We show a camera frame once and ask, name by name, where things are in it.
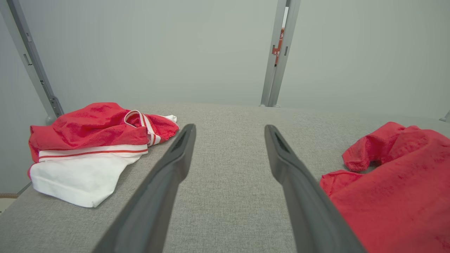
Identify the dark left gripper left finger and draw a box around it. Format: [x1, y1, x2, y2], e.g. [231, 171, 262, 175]
[92, 123, 197, 253]

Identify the red sign with white signs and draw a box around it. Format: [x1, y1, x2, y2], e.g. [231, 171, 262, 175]
[272, 27, 285, 66]

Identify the red and white shirt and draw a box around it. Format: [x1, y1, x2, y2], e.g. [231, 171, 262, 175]
[319, 121, 450, 253]
[27, 102, 180, 208]

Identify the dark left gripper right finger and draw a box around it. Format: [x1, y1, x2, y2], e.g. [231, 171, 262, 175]
[264, 124, 367, 253]

